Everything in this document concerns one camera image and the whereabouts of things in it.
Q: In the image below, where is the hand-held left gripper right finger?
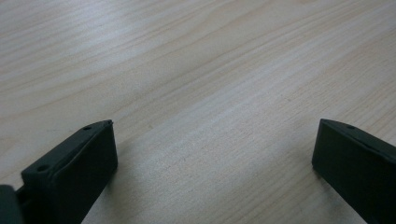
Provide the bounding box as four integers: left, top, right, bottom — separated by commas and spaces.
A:
311, 118, 396, 224

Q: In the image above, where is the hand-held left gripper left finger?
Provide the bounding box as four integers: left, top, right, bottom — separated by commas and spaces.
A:
16, 119, 119, 224

